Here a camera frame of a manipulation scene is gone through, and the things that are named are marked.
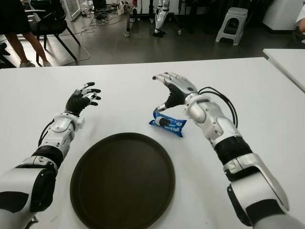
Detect white humanoid robot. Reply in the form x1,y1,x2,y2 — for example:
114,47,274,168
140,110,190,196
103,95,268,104
152,0,171,38

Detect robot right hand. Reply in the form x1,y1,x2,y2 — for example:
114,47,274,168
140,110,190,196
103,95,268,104
152,72,198,115

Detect white side table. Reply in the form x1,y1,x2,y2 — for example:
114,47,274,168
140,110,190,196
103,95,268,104
263,48,305,94

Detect round dark brown tray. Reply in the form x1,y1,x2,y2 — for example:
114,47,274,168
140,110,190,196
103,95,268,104
70,132,176,229

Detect white framed panel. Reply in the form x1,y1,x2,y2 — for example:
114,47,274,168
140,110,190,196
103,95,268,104
62,0,83,22

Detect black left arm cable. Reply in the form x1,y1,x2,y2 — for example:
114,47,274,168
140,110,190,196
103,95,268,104
37,120,54,147

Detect black chair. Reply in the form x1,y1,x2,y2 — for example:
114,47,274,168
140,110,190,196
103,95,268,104
28,0,81,62

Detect white floor cables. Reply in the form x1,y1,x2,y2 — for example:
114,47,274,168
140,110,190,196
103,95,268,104
78,11,122,60

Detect white cabinet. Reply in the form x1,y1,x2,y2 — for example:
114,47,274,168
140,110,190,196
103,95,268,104
262,0,305,31

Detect person in black shorts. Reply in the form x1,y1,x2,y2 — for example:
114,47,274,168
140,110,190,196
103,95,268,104
0,0,52,68

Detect white plastic stool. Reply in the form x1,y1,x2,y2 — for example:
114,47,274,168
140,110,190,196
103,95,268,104
215,7,248,46

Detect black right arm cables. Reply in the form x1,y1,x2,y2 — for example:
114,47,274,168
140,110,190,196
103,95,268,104
198,87,239,131

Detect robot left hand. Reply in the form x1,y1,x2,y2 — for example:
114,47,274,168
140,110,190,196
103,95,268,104
64,82,102,117

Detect black wheeled metal frame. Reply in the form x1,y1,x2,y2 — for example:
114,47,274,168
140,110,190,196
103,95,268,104
123,0,184,38

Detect blue Oreo packet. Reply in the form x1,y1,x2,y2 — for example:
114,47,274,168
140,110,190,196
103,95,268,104
148,110,187,138

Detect person in white shirt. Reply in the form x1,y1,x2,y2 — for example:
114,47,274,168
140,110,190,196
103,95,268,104
289,14,305,43

